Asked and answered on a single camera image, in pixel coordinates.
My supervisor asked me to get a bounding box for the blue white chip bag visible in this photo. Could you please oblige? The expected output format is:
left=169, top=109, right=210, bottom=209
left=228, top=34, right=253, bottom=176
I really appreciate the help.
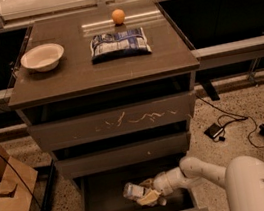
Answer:
left=90, top=27, right=152, bottom=64

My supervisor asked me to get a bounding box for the orange fruit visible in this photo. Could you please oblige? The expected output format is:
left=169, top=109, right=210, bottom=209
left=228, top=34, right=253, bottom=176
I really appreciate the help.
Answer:
left=111, top=9, right=125, bottom=26

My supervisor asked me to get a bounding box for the grey open bottom drawer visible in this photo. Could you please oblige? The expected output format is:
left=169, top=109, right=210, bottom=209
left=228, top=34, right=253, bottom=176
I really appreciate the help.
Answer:
left=79, top=154, right=208, bottom=211

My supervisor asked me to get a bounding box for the black power adapter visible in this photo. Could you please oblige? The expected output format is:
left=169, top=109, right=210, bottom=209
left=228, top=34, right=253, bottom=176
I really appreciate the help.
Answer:
left=205, top=123, right=224, bottom=139

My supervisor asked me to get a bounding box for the black floor cable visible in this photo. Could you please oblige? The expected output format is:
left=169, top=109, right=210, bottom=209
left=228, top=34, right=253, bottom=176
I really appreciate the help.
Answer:
left=194, top=82, right=264, bottom=159
left=0, top=120, right=68, bottom=211

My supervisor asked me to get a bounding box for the black floor cable right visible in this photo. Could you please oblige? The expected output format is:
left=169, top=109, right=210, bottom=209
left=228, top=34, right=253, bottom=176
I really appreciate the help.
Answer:
left=194, top=82, right=264, bottom=159

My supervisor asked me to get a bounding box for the grey drawer cabinet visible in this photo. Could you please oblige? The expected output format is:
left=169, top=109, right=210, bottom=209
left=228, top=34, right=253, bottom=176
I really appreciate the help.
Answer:
left=0, top=0, right=227, bottom=211

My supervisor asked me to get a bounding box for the black stand foot left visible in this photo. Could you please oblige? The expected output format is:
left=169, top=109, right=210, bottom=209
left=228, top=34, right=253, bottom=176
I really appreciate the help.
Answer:
left=36, top=160, right=56, bottom=211

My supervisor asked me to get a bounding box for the clear blue plastic bottle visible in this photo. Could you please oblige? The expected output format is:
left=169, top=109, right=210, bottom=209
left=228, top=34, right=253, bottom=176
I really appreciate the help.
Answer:
left=123, top=182, right=146, bottom=201

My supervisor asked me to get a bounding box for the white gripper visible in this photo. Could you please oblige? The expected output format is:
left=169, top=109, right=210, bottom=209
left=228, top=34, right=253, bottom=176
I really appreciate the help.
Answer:
left=137, top=172, right=173, bottom=206

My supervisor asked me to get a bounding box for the grey middle drawer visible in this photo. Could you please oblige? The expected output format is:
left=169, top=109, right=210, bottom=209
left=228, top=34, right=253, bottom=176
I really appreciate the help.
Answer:
left=55, top=132, right=191, bottom=179

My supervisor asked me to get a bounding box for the grey top drawer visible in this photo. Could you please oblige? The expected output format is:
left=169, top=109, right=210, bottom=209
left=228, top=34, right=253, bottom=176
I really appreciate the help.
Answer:
left=29, top=92, right=195, bottom=152

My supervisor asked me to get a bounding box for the black floor cable left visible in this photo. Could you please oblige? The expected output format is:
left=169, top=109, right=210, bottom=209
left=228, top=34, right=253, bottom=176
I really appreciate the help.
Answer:
left=0, top=120, right=68, bottom=211

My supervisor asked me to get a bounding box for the white paper bowl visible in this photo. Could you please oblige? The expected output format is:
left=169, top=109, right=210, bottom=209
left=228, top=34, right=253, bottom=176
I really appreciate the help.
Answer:
left=20, top=43, right=64, bottom=73

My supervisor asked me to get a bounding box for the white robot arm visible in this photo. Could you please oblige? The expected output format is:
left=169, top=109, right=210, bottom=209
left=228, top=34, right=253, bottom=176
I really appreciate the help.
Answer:
left=133, top=156, right=264, bottom=211

